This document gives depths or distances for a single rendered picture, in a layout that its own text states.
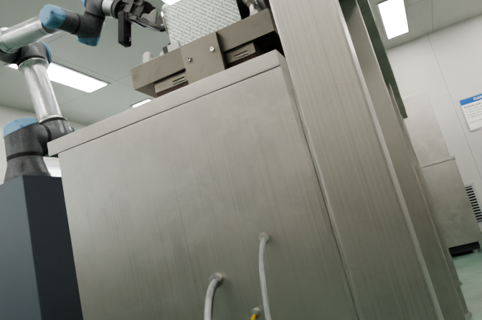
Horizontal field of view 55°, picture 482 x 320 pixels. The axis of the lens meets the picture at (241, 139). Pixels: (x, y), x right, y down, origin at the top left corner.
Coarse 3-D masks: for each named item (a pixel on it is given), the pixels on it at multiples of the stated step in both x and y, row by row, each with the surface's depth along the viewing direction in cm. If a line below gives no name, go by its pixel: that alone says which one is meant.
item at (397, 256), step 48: (288, 0) 45; (336, 0) 47; (288, 48) 44; (336, 48) 43; (336, 96) 42; (384, 96) 129; (336, 144) 41; (384, 144) 43; (336, 192) 41; (384, 192) 39; (384, 240) 39; (432, 240) 119; (384, 288) 38; (432, 288) 40
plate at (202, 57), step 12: (204, 36) 113; (216, 36) 111; (192, 48) 114; (204, 48) 112; (216, 48) 111; (192, 60) 113; (204, 60) 112; (216, 60) 111; (192, 72) 113; (204, 72) 111; (216, 72) 110
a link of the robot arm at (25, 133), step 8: (16, 120) 159; (24, 120) 159; (32, 120) 162; (8, 128) 158; (16, 128) 157; (24, 128) 158; (32, 128) 160; (40, 128) 163; (48, 128) 166; (8, 136) 157; (16, 136) 157; (24, 136) 157; (32, 136) 159; (40, 136) 162; (48, 136) 164; (8, 144) 157; (16, 144) 156; (24, 144) 157; (32, 144) 158; (40, 144) 162; (8, 152) 156; (16, 152) 155
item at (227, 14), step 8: (224, 8) 137; (232, 8) 136; (200, 16) 140; (208, 16) 139; (216, 16) 138; (224, 16) 136; (232, 16) 135; (240, 16) 135; (184, 24) 141; (192, 24) 140; (200, 24) 139; (208, 24) 138; (216, 24) 137; (224, 24) 136; (176, 32) 142; (184, 32) 141; (192, 32) 140; (200, 32) 139; (208, 32) 138; (176, 40) 142; (184, 40) 141; (192, 40) 140
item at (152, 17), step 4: (152, 12) 152; (156, 12) 152; (144, 16) 153; (148, 16) 153; (152, 16) 152; (156, 16) 152; (148, 20) 152; (152, 20) 152; (156, 20) 152; (144, 24) 153; (148, 24) 151; (152, 24) 151; (156, 24) 151; (156, 28) 152; (160, 28) 151
